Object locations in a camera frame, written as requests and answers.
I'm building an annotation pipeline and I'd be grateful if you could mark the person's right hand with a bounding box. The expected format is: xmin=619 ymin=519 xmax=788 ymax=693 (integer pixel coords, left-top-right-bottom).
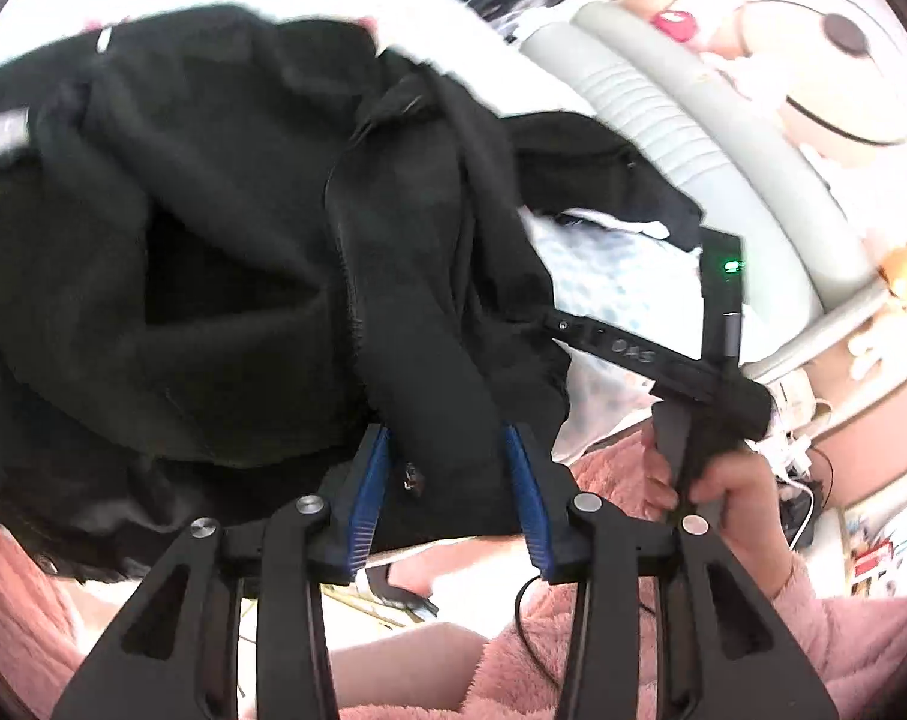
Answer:
xmin=641 ymin=427 xmax=788 ymax=590

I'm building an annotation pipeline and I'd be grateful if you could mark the blue checked cartoon blanket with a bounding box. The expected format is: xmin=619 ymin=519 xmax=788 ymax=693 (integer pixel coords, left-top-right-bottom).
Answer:
xmin=0 ymin=0 xmax=713 ymax=466

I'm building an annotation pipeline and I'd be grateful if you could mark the folded black garment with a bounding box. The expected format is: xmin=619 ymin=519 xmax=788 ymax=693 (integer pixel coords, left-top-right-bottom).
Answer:
xmin=509 ymin=111 xmax=705 ymax=252

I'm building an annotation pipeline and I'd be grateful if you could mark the black zip jacket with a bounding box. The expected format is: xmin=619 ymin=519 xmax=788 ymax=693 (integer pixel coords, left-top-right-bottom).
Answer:
xmin=0 ymin=4 xmax=575 ymax=586

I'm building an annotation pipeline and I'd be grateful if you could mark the person's right forearm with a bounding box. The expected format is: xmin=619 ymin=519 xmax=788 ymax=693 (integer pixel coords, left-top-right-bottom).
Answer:
xmin=768 ymin=551 xmax=907 ymax=720

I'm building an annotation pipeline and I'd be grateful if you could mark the gold wire frame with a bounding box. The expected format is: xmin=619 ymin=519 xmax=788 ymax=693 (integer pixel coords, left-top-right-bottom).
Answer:
xmin=329 ymin=583 xmax=428 ymax=627

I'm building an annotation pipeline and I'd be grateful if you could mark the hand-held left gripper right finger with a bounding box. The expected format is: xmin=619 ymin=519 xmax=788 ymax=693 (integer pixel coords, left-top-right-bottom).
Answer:
xmin=498 ymin=424 xmax=837 ymax=720

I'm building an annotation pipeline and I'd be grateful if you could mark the white charger with cable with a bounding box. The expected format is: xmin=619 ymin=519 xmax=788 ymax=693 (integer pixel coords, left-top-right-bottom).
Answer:
xmin=764 ymin=379 xmax=825 ymax=552

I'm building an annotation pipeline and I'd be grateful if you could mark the red plush toy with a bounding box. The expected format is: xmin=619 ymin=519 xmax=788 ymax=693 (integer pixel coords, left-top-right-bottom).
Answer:
xmin=650 ymin=9 xmax=698 ymax=42

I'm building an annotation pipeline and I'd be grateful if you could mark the round brown wall disc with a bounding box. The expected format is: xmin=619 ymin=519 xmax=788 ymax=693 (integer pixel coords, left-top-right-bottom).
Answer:
xmin=823 ymin=13 xmax=872 ymax=55

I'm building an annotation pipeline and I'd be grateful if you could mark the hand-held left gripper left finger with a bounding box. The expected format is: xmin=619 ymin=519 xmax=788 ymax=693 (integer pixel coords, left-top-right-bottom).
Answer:
xmin=52 ymin=424 xmax=391 ymax=720

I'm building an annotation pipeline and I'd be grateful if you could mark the grey padded headboard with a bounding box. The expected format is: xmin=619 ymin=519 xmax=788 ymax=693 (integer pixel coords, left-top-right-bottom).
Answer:
xmin=517 ymin=0 xmax=882 ymax=383

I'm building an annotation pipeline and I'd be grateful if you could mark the person's pink fluffy robe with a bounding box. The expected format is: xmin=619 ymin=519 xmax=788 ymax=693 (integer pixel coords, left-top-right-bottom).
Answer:
xmin=0 ymin=442 xmax=837 ymax=720

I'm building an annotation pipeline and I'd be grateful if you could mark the black cable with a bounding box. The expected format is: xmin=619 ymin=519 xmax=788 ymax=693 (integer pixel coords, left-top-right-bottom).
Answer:
xmin=513 ymin=574 xmax=575 ymax=691

